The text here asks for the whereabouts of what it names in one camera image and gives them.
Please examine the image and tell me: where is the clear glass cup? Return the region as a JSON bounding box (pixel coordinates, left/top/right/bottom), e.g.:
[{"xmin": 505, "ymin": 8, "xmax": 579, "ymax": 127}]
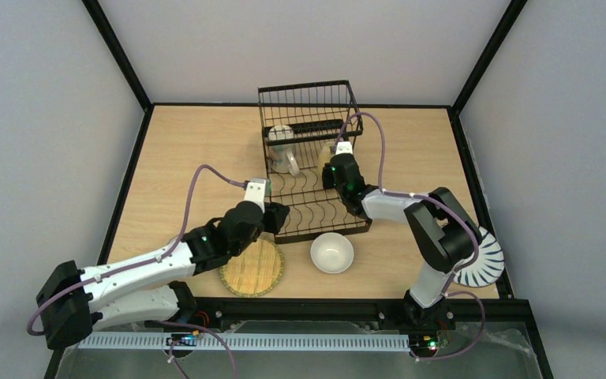
[{"xmin": 267, "ymin": 125, "xmax": 300, "ymax": 176}]

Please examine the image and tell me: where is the black wire dish rack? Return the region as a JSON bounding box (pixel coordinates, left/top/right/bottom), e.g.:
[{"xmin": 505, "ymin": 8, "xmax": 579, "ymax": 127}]
[{"xmin": 257, "ymin": 80, "xmax": 371, "ymax": 244}]

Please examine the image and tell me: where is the yellow mug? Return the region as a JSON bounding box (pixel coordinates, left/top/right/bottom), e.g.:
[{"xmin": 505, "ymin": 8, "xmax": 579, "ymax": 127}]
[{"xmin": 316, "ymin": 141, "xmax": 335, "ymax": 176}]

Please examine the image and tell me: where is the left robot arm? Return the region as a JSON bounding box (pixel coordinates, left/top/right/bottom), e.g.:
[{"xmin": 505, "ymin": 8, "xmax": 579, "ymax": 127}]
[{"xmin": 27, "ymin": 201, "xmax": 290, "ymax": 350}]

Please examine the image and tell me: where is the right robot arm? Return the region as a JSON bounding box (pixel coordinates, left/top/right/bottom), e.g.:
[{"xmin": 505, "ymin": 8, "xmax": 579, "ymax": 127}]
[{"xmin": 322, "ymin": 153, "xmax": 483, "ymax": 311}]

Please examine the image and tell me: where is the round bamboo tray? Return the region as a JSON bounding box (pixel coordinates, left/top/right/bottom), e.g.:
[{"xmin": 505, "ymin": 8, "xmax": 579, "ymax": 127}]
[{"xmin": 219, "ymin": 238, "xmax": 285, "ymax": 298}]

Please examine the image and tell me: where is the white ceramic bowl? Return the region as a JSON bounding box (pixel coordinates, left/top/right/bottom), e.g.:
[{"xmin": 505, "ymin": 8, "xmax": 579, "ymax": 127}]
[{"xmin": 310, "ymin": 232, "xmax": 354, "ymax": 274}]

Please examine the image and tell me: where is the left circuit board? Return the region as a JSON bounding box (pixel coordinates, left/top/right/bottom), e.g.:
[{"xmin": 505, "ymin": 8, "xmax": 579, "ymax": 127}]
[{"xmin": 166, "ymin": 330, "xmax": 204, "ymax": 349}]

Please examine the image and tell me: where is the circuit board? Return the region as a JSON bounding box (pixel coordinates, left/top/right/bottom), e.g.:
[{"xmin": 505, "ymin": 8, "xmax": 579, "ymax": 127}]
[
  {"xmin": 166, "ymin": 330, "xmax": 204, "ymax": 349},
  {"xmin": 409, "ymin": 335, "xmax": 449, "ymax": 355}
]

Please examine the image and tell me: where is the blue striped white plate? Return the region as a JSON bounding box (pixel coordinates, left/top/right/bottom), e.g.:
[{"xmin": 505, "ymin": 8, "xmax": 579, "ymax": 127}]
[{"xmin": 454, "ymin": 226, "xmax": 505, "ymax": 288}]

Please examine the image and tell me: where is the right circuit board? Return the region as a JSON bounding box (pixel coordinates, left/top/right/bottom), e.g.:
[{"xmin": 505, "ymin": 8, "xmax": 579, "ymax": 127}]
[{"xmin": 409, "ymin": 335, "xmax": 449, "ymax": 355}]

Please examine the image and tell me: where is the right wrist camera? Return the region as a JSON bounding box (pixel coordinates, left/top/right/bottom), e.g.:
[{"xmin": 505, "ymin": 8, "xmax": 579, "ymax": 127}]
[{"xmin": 334, "ymin": 141, "xmax": 354, "ymax": 156}]

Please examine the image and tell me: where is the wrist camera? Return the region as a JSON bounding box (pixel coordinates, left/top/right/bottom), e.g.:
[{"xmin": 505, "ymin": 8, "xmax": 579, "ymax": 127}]
[
  {"xmin": 243, "ymin": 178, "xmax": 271, "ymax": 207},
  {"xmin": 334, "ymin": 141, "xmax": 354, "ymax": 156}
]

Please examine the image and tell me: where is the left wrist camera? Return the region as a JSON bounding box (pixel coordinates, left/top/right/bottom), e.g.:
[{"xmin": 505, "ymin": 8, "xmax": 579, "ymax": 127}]
[{"xmin": 243, "ymin": 178, "xmax": 271, "ymax": 207}]

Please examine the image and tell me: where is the white slotted cable duct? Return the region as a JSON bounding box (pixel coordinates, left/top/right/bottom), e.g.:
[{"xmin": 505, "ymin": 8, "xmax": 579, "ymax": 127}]
[{"xmin": 77, "ymin": 332, "xmax": 410, "ymax": 352}]

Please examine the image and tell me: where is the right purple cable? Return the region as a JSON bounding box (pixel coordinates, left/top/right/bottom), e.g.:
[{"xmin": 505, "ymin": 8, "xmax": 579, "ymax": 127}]
[{"xmin": 334, "ymin": 111, "xmax": 487, "ymax": 363}]

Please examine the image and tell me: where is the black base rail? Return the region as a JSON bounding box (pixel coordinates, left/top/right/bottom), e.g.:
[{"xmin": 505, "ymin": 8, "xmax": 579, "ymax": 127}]
[{"xmin": 183, "ymin": 297, "xmax": 533, "ymax": 334}]

